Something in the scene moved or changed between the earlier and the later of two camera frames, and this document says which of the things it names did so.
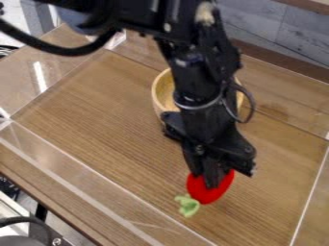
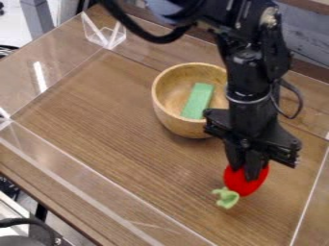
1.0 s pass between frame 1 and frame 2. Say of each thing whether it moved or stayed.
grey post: stayed
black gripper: moved
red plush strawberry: moved
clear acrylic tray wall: stayed
